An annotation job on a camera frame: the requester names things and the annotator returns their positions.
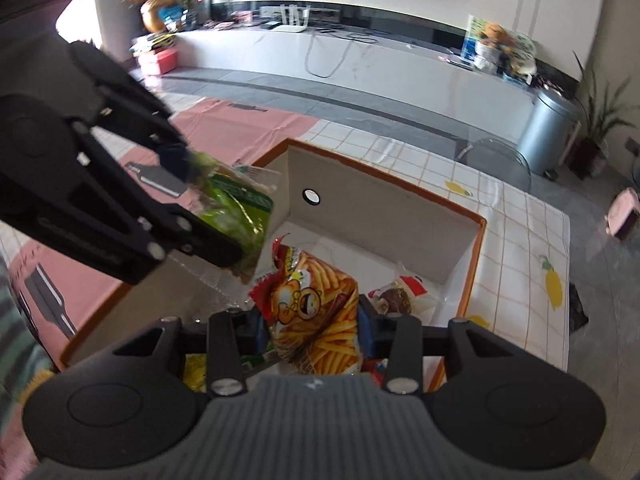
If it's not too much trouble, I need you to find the pink stool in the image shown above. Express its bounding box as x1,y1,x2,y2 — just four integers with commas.
604,186,640,240

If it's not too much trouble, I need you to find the pile of toys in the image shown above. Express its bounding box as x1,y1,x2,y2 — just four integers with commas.
462,14,540,88

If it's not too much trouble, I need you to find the black bag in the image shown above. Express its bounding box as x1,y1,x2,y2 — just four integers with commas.
567,284,592,333

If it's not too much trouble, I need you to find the white router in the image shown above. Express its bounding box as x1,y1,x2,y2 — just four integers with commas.
271,4,312,34

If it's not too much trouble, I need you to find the pink storage box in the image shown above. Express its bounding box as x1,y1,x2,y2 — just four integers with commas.
136,49,179,77

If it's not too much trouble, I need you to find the orange vase with dried flowers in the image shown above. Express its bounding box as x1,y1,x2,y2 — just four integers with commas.
121,0,173,34

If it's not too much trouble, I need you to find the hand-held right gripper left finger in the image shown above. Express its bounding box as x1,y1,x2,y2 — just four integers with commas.
114,309,273,397

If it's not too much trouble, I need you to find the green snack bag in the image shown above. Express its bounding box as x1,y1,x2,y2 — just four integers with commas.
187,152,283,286

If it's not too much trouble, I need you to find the chocolate bun packet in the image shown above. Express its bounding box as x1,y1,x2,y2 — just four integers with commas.
367,275,431,318

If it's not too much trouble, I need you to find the silver trash can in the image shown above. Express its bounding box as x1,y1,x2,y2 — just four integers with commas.
516,87,585,177

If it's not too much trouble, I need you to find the orange storage box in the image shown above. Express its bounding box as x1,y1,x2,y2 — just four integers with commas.
60,137,488,396

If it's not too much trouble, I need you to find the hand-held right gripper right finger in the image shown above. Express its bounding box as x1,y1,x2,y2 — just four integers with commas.
356,294,508,395

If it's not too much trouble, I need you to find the stack of books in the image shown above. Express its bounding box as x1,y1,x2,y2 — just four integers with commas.
129,30,176,56

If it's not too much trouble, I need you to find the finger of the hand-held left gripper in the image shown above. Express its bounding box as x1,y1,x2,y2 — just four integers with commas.
30,121,246,287
65,41,195,184

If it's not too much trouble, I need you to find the orange fries snack bag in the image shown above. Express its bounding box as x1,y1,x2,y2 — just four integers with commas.
247,234,362,376

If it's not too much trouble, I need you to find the black cable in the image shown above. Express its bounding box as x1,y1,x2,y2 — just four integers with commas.
304,30,378,79

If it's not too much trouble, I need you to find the potted green plant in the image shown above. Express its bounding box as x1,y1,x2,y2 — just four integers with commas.
567,50,638,178

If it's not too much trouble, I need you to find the white TV cabinet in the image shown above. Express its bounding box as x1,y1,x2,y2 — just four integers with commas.
150,0,551,146

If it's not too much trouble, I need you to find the clear plastic chair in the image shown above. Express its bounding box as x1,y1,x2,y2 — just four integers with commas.
456,137,532,192

